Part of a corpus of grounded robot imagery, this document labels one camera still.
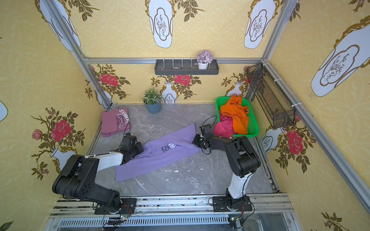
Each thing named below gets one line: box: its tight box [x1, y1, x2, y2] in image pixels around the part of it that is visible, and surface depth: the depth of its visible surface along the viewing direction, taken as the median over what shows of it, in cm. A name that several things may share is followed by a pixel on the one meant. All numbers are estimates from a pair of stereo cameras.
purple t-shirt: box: [115, 123, 203, 182], surface depth 95 cm
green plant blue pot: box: [142, 87, 162, 115], surface depth 109 cm
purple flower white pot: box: [196, 49, 214, 70], surface depth 85 cm
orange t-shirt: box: [220, 94, 249, 135], surface depth 108 cm
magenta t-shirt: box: [213, 112, 236, 138], surface depth 97 cm
